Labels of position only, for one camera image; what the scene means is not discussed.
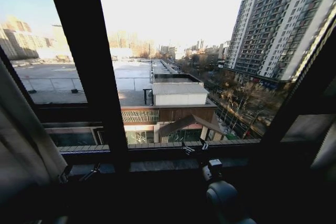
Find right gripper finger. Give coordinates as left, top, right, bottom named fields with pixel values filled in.
left=198, top=137, right=210, bottom=153
left=181, top=141, right=196, bottom=156

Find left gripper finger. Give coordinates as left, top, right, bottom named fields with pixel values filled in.
left=79, top=162, right=102, bottom=182
left=57, top=165, right=72, bottom=184

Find pale grey curtain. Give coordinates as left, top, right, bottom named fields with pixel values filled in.
left=310, top=125, right=336, bottom=171
left=0, top=57, right=69, bottom=190

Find dark stone window sill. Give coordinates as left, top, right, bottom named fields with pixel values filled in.
left=68, top=157, right=250, bottom=175

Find low building with white hut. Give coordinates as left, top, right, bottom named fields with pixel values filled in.
left=115, top=73, right=226, bottom=146

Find black window mullion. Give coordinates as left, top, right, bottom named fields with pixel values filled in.
left=43, top=0, right=129, bottom=156

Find tall grey apartment building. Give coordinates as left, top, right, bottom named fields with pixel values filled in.
left=223, top=0, right=336, bottom=88

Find black window frame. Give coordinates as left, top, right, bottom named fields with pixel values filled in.
left=0, top=6, right=336, bottom=167

